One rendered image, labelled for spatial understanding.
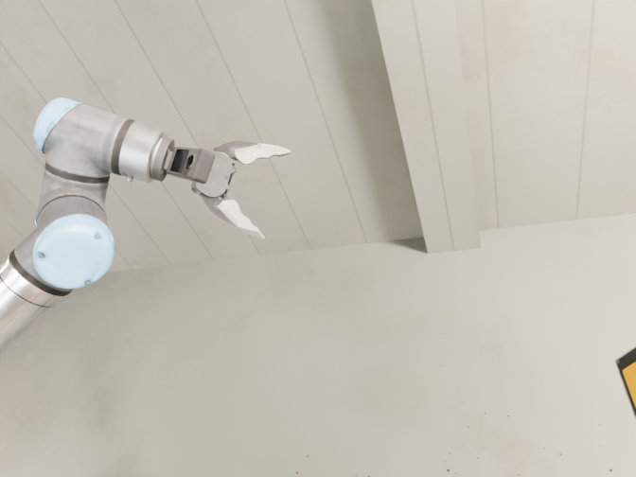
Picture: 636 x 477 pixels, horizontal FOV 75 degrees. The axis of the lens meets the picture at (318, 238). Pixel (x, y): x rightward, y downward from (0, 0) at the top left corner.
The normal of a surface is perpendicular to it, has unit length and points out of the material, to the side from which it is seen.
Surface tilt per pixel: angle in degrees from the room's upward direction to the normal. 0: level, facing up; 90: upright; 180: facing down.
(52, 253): 88
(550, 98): 90
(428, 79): 90
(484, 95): 90
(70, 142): 72
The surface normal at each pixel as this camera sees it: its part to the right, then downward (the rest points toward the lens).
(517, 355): -0.32, -0.73
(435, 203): -0.19, 0.67
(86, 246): 0.55, 0.35
